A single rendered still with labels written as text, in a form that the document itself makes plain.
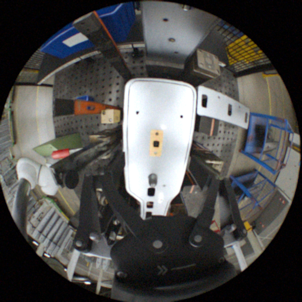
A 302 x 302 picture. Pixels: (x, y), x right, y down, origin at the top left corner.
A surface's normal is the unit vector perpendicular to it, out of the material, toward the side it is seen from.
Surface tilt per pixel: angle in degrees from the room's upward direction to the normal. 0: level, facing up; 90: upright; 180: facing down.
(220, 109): 0
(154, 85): 0
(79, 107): 90
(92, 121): 0
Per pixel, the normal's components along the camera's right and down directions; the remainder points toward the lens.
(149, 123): -0.01, 0.36
